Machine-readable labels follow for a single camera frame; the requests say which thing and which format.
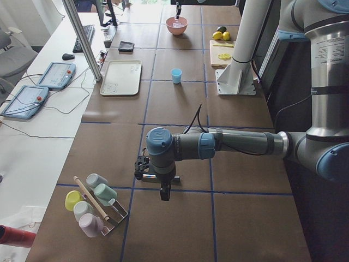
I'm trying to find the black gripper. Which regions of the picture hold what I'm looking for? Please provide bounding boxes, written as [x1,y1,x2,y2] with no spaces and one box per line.
[160,177,171,201]

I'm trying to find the steel muddler rod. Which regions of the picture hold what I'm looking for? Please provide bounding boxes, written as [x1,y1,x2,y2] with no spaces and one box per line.
[142,174,180,183]

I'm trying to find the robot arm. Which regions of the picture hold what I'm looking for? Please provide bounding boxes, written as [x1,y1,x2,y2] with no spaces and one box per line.
[145,1,348,201]

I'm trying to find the clear ice cube pile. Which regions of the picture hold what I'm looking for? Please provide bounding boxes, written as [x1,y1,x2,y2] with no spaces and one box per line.
[172,20,183,28]

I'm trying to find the mint green cup on rack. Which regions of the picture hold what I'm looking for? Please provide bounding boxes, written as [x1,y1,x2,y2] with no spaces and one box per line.
[93,183,118,206]

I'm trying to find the light blue plastic cup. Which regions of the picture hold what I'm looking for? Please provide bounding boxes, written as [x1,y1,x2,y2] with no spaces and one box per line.
[171,68,182,84]

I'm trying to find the grey cup on rack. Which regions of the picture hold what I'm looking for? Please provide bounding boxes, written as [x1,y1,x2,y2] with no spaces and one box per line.
[86,173,109,190]

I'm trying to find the pink cup on rack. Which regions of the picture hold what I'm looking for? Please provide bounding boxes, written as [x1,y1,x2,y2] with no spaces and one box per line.
[79,213,104,237]

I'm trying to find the white cup on rack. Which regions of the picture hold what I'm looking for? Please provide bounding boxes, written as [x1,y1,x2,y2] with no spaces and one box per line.
[73,201,94,222]

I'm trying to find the yellow cup on rack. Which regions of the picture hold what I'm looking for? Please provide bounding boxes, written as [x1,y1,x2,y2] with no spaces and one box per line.
[64,190,83,212]

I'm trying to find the pink bowl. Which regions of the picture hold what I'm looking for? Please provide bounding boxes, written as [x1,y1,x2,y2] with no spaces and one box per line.
[166,16,188,35]

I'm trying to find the yellow lemon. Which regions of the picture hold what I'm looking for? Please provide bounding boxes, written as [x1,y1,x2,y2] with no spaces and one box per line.
[222,31,231,41]
[212,31,223,40]

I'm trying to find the green avocado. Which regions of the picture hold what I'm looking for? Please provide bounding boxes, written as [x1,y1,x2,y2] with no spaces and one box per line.
[216,26,227,33]

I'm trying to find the wooden cutting board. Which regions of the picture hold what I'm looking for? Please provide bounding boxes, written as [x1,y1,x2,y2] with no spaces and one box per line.
[209,40,236,67]

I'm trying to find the folded grey cloth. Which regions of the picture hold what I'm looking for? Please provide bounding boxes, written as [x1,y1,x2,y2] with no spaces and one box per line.
[118,41,135,53]

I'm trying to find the yellow plastic knife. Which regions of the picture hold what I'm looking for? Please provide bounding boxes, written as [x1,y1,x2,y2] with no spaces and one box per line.
[212,44,234,48]

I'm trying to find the lemon slices stack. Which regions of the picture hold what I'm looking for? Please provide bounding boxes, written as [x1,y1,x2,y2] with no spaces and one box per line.
[218,53,231,60]

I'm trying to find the black monitor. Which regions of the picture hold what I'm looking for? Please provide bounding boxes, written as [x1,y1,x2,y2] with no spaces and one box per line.
[95,0,118,27]

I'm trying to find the cream bear serving tray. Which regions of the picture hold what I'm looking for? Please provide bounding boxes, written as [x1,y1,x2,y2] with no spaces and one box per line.
[100,60,142,96]

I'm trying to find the black keyboard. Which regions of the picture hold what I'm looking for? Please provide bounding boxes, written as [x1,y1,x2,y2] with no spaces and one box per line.
[72,24,96,53]

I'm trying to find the black computer mouse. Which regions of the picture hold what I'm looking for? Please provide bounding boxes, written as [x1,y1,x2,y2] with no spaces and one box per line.
[62,53,75,61]

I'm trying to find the far teach pendant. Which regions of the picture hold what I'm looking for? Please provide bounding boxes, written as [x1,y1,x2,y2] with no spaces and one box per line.
[36,62,76,90]

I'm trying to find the teach pendant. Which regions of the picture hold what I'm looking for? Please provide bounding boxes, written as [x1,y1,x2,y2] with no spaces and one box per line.
[36,62,76,90]
[1,86,49,120]

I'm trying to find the red bottle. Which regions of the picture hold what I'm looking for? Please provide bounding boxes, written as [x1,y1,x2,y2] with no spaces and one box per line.
[1,225,36,248]

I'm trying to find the near teach pendant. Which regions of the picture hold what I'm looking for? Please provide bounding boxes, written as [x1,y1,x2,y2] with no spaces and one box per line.
[1,86,49,120]

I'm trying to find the grey office chair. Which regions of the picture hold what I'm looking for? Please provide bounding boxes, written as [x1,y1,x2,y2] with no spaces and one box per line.
[1,29,38,95]

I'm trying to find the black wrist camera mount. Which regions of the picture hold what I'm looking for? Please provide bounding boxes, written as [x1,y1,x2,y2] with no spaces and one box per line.
[134,156,149,181]

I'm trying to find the white wire cup rack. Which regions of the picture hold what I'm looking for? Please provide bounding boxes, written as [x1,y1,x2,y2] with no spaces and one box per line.
[83,190,128,236]

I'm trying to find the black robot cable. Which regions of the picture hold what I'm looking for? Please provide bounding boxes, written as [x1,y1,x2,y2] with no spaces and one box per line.
[182,103,210,134]

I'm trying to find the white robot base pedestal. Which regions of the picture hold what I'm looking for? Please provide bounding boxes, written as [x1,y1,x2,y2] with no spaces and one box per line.
[215,0,272,96]

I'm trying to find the aluminium frame post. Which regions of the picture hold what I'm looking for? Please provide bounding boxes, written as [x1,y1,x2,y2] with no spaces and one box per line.
[62,0,103,82]

